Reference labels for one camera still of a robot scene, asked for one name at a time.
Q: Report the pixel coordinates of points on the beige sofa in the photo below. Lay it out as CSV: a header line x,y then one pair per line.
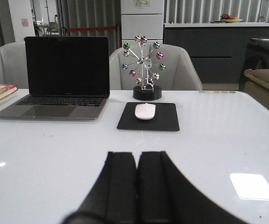
x,y
257,85

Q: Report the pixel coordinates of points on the ferris wheel desk ornament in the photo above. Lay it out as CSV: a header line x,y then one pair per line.
x,y
145,89

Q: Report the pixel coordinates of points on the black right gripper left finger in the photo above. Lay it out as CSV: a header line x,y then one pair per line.
x,y
112,199

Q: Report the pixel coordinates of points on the fruit bowl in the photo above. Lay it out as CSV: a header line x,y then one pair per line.
x,y
229,18

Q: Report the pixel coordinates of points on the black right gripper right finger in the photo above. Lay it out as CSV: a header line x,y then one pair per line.
x,y
165,196

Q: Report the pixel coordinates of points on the dark grey counter cabinet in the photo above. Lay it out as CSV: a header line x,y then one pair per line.
x,y
217,50

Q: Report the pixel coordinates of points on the white computer mouse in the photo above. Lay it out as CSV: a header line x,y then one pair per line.
x,y
145,111

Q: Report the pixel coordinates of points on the white drawer cabinet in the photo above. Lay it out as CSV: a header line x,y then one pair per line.
x,y
143,18

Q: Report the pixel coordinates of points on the black mouse pad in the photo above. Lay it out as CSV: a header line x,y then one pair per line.
x,y
165,118

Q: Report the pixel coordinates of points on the left grey armchair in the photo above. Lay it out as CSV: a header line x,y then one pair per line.
x,y
13,65

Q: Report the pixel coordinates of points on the orange middle book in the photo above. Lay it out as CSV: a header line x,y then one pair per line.
x,y
6,89

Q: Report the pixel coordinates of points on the red barrier belt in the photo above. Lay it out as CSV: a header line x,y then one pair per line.
x,y
91,29

